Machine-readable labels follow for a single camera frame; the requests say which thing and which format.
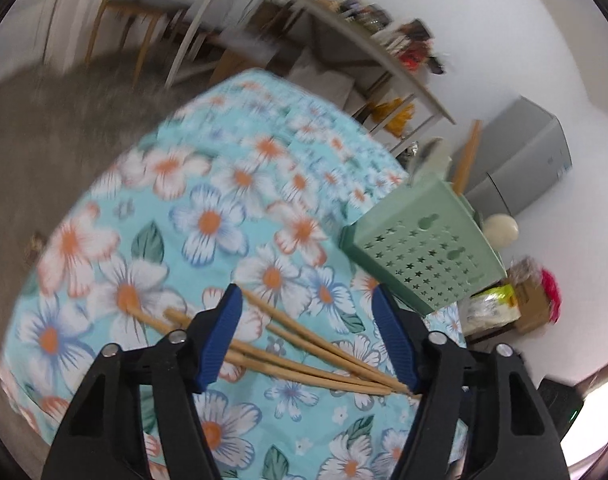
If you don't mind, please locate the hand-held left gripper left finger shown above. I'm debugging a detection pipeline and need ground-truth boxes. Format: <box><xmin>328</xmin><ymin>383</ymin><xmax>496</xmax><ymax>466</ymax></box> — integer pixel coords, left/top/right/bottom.
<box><xmin>41</xmin><ymin>284</ymin><xmax>243</xmax><ymax>480</ymax></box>

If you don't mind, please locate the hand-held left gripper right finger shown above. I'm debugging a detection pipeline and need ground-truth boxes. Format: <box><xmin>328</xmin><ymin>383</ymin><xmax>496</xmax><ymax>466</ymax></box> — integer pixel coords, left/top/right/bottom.
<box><xmin>373</xmin><ymin>285</ymin><xmax>570</xmax><ymax>480</ymax></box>

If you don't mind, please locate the green perforated utensil holder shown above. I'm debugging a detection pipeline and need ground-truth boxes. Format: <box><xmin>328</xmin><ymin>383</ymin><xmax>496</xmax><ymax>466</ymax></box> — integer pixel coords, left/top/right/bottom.
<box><xmin>340</xmin><ymin>174</ymin><xmax>508</xmax><ymax>317</ymax></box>

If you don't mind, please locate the yellow green rice bag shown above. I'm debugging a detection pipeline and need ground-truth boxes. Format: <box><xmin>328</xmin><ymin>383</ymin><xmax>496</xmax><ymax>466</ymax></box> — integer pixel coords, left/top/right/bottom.
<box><xmin>466</xmin><ymin>284</ymin><xmax>521</xmax><ymax>337</ymax></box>

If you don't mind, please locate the floral turquoise tablecloth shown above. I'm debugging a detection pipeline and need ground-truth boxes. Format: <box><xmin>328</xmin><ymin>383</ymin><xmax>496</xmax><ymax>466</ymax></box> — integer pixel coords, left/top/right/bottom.
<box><xmin>0</xmin><ymin>67</ymin><xmax>470</xmax><ymax>480</ymax></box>

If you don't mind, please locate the open cardboard box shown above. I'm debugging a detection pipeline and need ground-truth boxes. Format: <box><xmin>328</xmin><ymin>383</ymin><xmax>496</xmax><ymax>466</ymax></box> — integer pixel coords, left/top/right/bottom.
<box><xmin>506</xmin><ymin>260</ymin><xmax>553</xmax><ymax>334</ymax></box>

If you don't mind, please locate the cream spoon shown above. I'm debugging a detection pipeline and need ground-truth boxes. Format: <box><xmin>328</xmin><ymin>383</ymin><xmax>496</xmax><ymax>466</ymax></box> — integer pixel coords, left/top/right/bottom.
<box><xmin>483</xmin><ymin>213</ymin><xmax>520</xmax><ymax>248</ymax></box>

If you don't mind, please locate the pink plastic bag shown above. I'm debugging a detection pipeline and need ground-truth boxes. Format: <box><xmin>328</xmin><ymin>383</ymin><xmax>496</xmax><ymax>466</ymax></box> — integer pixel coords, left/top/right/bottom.
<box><xmin>539</xmin><ymin>269</ymin><xmax>561</xmax><ymax>324</ymax></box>

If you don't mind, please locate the translucent rice paddle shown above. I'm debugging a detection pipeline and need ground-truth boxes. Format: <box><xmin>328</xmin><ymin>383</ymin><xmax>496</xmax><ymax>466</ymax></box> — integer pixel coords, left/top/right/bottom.
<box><xmin>413</xmin><ymin>137</ymin><xmax>452</xmax><ymax>181</ymax></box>

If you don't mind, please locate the small box on floor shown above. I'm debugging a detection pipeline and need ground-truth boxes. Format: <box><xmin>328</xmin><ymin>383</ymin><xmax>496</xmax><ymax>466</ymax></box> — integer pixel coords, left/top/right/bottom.
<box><xmin>26</xmin><ymin>232</ymin><xmax>47</xmax><ymax>262</ymax></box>

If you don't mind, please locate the grey refrigerator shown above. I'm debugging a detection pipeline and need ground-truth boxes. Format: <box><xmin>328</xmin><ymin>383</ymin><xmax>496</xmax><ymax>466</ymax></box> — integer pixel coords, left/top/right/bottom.
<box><xmin>463</xmin><ymin>97</ymin><xmax>573</xmax><ymax>217</ymax></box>

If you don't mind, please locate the yellow plastic bag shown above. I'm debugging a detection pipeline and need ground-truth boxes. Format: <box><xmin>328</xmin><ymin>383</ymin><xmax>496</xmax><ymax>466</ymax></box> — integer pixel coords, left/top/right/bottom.
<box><xmin>371</xmin><ymin>100</ymin><xmax>417</xmax><ymax>137</ymax></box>

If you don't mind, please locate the white sack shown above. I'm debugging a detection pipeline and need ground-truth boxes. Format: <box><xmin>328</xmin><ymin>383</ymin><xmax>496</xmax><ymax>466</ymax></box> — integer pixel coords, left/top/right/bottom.
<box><xmin>289</xmin><ymin>50</ymin><xmax>357</xmax><ymax>107</ymax></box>

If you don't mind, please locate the brown cardboard box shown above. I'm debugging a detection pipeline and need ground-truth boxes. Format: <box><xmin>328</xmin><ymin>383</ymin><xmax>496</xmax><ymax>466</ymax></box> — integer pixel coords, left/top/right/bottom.
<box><xmin>209</xmin><ymin>51</ymin><xmax>265</xmax><ymax>87</ymax></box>

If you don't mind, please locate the red bottle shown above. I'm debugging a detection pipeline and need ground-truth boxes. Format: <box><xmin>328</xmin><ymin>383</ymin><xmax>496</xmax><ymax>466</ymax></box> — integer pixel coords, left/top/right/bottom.
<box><xmin>401</xmin><ymin>45</ymin><xmax>432</xmax><ymax>72</ymax></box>

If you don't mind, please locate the long white table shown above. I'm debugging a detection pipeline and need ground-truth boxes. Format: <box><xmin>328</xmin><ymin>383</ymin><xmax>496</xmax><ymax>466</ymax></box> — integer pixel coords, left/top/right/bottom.
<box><xmin>165</xmin><ymin>0</ymin><xmax>458</xmax><ymax>127</ymax></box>

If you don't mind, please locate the wooden chair with black seat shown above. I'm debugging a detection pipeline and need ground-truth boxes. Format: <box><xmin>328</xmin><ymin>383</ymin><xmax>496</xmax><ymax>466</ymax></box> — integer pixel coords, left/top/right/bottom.
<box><xmin>85</xmin><ymin>0</ymin><xmax>191</xmax><ymax>92</ymax></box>

